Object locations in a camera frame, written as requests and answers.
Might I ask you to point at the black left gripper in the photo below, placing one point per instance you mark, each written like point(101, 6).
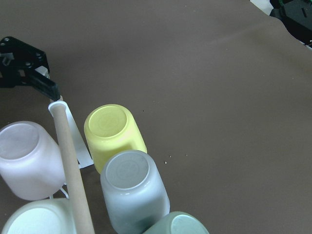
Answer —
point(23, 64)

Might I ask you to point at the pink cup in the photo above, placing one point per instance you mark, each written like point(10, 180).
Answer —
point(30, 161)

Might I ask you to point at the green cup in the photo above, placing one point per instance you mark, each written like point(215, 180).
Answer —
point(177, 223)

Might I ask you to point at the yellow cup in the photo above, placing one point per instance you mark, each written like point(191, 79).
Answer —
point(109, 130)

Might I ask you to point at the cream cup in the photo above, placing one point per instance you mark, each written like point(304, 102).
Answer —
point(49, 216)

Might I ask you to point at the grey cup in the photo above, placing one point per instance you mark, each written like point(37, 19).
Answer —
point(134, 193)

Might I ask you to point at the white wire cup rack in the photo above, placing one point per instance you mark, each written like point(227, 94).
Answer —
point(74, 155)

